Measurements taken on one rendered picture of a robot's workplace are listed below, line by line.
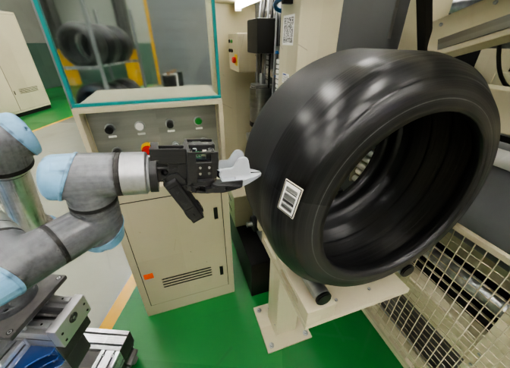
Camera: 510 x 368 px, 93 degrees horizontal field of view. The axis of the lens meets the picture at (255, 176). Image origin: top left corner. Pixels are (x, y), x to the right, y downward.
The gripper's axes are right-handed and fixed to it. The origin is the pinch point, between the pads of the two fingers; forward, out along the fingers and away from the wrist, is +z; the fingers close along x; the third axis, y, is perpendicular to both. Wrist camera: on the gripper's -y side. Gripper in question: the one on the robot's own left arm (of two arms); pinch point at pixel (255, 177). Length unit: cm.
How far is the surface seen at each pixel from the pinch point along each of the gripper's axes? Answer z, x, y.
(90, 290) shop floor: -73, 95, -132
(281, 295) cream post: 32, 27, -83
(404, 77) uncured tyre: 19.6, -10.1, 22.0
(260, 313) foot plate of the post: 31, 42, -119
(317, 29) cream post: 23.3, 26.0, 30.5
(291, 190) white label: 2.9, -10.6, 2.6
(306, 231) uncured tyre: 6.9, -12.0, -5.9
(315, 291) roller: 17.2, -8.3, -30.6
